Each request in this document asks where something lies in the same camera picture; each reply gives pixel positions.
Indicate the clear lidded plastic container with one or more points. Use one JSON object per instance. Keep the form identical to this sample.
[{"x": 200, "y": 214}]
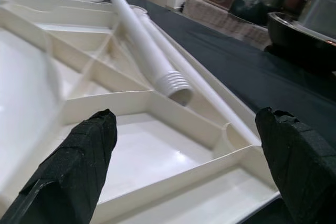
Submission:
[{"x": 320, "y": 3}]

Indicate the black table cloth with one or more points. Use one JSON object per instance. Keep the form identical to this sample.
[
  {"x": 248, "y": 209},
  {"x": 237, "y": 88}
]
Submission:
[{"x": 249, "y": 77}]

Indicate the cream plastic table top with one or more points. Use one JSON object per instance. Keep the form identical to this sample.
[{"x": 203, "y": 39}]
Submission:
[{"x": 147, "y": 150}]

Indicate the patterned beige cloth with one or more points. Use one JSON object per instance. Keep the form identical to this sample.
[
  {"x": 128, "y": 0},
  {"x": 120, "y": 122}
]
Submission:
[{"x": 223, "y": 22}]

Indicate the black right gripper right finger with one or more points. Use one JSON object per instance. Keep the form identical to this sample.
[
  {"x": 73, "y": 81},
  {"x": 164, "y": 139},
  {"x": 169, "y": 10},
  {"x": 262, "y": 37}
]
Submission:
[{"x": 302, "y": 176}]

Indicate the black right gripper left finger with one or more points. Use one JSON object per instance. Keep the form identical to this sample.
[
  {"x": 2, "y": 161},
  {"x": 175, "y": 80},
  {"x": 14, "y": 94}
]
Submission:
[{"x": 71, "y": 171}]

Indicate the white plastic table leg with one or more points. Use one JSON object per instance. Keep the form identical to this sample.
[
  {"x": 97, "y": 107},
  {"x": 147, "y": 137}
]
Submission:
[
  {"x": 137, "y": 32},
  {"x": 215, "y": 94}
]

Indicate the black wok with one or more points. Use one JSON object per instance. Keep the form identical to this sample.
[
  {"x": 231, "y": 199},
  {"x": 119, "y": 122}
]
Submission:
[{"x": 288, "y": 43}]

